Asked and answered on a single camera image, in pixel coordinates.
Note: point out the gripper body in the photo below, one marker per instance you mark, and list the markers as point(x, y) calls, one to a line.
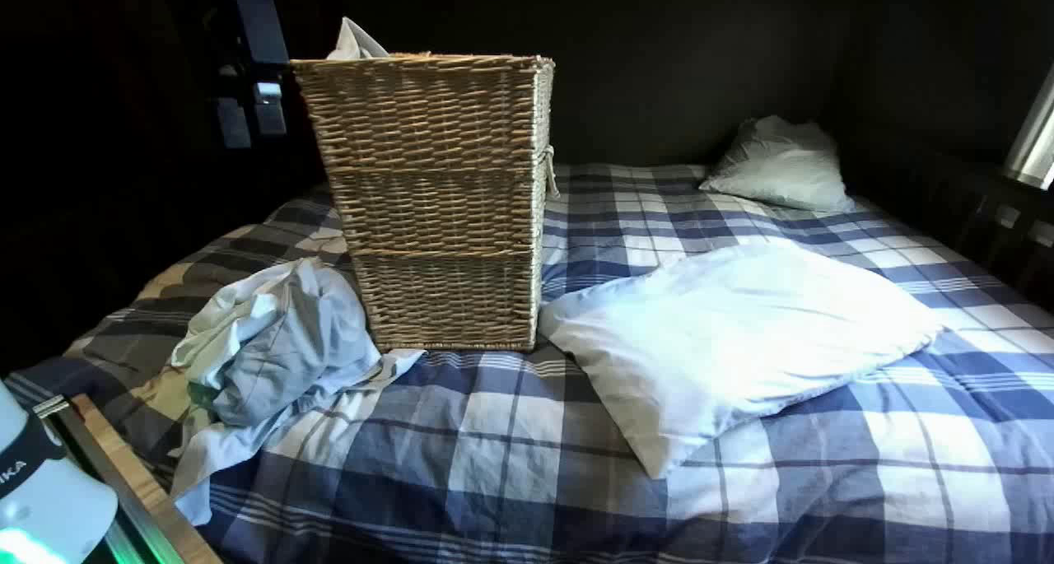
point(259, 25)

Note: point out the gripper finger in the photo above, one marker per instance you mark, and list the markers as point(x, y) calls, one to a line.
point(270, 111)
point(234, 123)

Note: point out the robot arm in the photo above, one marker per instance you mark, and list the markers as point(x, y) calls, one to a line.
point(41, 498)

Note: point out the light grey trousers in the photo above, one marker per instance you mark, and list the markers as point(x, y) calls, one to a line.
point(280, 350)

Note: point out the white cloth in basket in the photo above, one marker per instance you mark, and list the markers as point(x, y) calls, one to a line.
point(356, 44)

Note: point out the wicker laundry basket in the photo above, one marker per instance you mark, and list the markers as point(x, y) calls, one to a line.
point(436, 218)

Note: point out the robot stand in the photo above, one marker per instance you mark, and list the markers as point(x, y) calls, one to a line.
point(140, 482)

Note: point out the blue plaid bedspread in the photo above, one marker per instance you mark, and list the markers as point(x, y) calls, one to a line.
point(510, 465)

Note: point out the large white pillow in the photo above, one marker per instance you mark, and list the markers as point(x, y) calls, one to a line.
point(725, 342)

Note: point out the small white pillow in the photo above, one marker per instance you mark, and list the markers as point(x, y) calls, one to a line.
point(778, 169)

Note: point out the dark bed frame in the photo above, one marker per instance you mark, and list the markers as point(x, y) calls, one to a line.
point(1000, 226)

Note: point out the silver metal post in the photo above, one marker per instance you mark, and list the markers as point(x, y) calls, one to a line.
point(1033, 140)

